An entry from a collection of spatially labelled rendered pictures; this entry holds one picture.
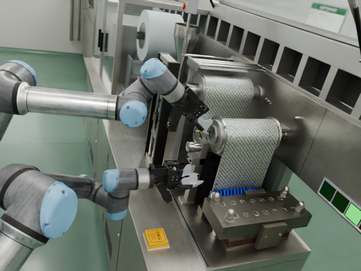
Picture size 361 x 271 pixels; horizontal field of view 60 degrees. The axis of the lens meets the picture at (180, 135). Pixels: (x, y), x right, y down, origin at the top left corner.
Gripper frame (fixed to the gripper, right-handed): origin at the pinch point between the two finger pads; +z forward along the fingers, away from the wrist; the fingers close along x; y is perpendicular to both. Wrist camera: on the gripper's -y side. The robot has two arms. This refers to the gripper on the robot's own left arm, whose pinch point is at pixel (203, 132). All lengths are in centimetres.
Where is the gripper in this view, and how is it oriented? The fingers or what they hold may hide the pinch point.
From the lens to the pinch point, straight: 119.9
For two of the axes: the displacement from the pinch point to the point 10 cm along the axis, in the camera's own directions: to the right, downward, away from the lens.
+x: -3.3, -4.8, 8.1
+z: 5.9, 5.6, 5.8
